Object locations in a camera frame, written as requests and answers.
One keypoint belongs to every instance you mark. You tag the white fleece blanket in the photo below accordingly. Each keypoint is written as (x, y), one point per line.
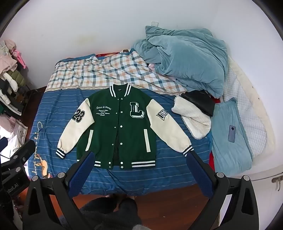
(194, 119)

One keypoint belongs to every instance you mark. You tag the white wall socket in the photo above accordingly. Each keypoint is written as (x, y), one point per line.
(154, 23)

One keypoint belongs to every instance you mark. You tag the pile of hanging clothes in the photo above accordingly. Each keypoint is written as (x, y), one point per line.
(11, 73)

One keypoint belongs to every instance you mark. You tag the pink floral cloth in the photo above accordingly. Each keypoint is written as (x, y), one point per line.
(15, 130)

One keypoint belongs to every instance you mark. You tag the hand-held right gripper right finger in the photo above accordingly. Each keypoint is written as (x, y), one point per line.
(199, 172)

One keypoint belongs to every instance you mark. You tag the plaid quilt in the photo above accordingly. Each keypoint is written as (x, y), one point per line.
(99, 70)

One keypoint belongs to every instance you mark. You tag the white textured mattress pad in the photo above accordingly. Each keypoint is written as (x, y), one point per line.
(247, 104)

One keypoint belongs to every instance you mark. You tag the green and cream varsity jacket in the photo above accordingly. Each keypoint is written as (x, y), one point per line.
(106, 132)

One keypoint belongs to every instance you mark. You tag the blue smartphone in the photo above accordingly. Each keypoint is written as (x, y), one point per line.
(232, 133)

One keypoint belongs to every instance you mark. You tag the blue striped bed sheet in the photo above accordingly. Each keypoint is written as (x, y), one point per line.
(55, 106)

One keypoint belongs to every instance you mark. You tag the light blue pillow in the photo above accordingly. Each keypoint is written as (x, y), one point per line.
(230, 152)

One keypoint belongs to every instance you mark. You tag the black garment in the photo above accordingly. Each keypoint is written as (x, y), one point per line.
(199, 99)

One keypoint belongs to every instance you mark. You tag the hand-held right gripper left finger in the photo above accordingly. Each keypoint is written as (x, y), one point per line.
(81, 169)

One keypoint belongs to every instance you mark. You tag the person's dark fleece trousers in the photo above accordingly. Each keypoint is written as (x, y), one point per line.
(126, 214)

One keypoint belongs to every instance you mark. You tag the light blue duvet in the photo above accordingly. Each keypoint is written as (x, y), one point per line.
(183, 57)

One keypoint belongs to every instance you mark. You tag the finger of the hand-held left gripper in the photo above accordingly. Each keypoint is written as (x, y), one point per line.
(26, 148)

